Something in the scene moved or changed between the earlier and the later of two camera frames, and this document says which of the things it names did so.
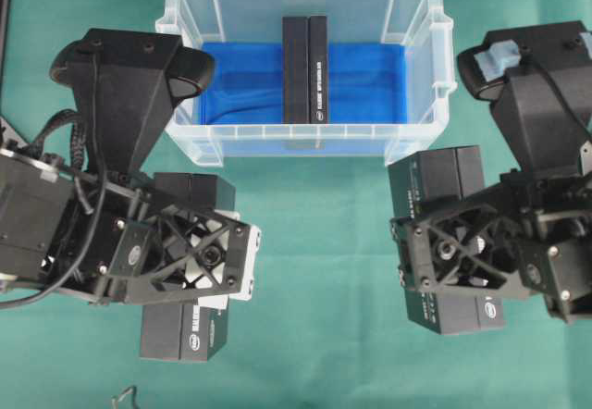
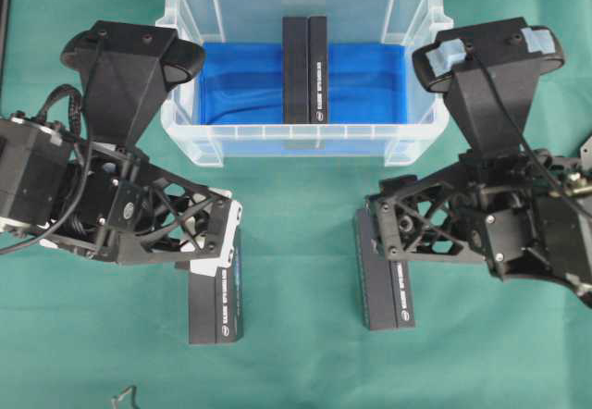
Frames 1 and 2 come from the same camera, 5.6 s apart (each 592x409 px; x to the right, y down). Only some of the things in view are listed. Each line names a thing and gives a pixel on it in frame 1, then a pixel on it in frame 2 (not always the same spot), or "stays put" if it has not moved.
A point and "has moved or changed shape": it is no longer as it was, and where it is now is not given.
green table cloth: (327, 327) stays put
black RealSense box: (427, 179) -> (386, 286)
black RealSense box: (179, 330) has moved or changed shape
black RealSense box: (304, 69) stays put
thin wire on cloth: (129, 390) stays put
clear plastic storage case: (314, 71) stays put
